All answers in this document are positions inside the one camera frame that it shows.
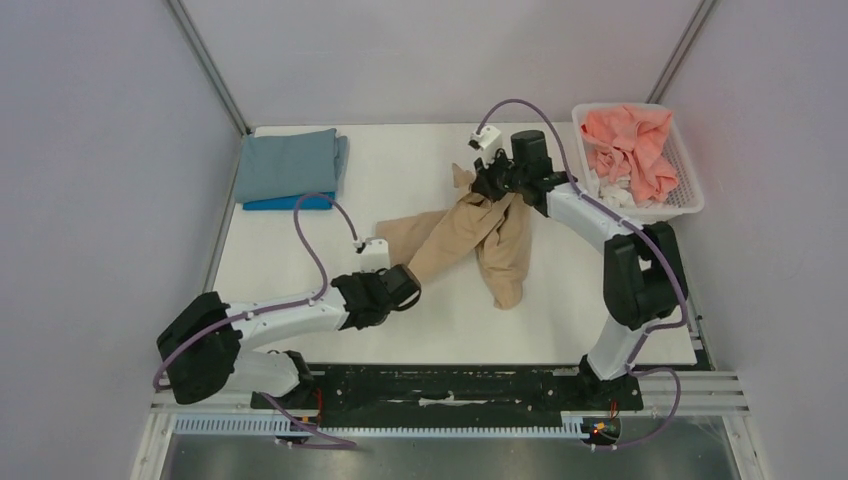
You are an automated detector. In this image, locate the white cable duct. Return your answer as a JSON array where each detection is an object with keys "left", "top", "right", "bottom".
[{"left": 173, "top": 413, "right": 595, "bottom": 440}]

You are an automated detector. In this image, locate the white t shirt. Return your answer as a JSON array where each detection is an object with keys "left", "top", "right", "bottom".
[{"left": 588, "top": 169, "right": 666, "bottom": 209}]

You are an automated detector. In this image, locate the corner aluminium post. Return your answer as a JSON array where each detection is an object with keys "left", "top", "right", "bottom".
[
  {"left": 163, "top": 0, "right": 253, "bottom": 136},
  {"left": 646, "top": 0, "right": 721, "bottom": 104}
]

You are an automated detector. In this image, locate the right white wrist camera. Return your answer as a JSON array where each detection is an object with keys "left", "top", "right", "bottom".
[{"left": 468, "top": 125, "right": 503, "bottom": 165}]

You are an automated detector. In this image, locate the pink t shirt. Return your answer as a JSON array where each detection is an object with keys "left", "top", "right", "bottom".
[{"left": 580, "top": 105, "right": 679, "bottom": 204}]

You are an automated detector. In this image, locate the white plastic basket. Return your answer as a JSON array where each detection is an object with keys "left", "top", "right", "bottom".
[{"left": 572, "top": 102, "right": 704, "bottom": 223}]

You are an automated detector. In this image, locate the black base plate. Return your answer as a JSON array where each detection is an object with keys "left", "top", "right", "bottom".
[{"left": 277, "top": 363, "right": 640, "bottom": 427}]

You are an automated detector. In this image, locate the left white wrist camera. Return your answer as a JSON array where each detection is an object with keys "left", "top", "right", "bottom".
[{"left": 354, "top": 237, "right": 392, "bottom": 273}]

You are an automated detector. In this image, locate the left corner aluminium post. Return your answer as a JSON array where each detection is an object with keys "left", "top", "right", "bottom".
[{"left": 163, "top": 0, "right": 253, "bottom": 136}]

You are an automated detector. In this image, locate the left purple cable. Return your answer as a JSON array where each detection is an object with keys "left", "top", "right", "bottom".
[{"left": 152, "top": 192, "right": 362, "bottom": 452}]

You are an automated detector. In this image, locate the beige t shirt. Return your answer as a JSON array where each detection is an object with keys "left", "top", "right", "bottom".
[{"left": 375, "top": 164, "right": 532, "bottom": 310}]

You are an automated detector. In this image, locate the bright blue folded t shirt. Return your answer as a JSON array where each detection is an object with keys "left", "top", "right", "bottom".
[{"left": 242, "top": 192, "right": 336, "bottom": 211}]

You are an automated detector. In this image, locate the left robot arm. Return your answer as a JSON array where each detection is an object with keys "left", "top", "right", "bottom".
[{"left": 154, "top": 265, "right": 421, "bottom": 408}]

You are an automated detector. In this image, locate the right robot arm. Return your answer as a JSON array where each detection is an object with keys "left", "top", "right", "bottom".
[{"left": 469, "top": 126, "right": 688, "bottom": 408}]

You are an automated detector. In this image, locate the grey-blue folded t shirt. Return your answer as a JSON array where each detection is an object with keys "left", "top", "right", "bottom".
[{"left": 234, "top": 128, "right": 349, "bottom": 204}]

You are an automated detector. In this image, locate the right corner aluminium post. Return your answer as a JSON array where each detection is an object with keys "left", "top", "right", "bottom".
[{"left": 646, "top": 0, "right": 721, "bottom": 104}]

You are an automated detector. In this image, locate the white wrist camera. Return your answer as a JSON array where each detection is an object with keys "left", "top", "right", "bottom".
[
  {"left": 354, "top": 237, "right": 392, "bottom": 273},
  {"left": 468, "top": 125, "right": 503, "bottom": 165}
]

